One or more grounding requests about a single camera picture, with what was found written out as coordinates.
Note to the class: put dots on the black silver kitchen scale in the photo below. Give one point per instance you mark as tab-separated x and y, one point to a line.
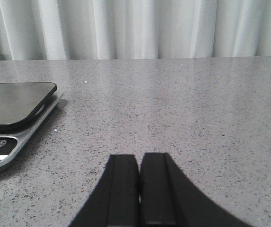
23	108

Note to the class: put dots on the white pleated curtain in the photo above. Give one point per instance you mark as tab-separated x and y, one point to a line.
133	29

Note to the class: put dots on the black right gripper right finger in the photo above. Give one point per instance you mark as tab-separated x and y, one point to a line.
170	199

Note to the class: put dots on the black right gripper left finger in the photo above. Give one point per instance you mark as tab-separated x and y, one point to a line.
115	200

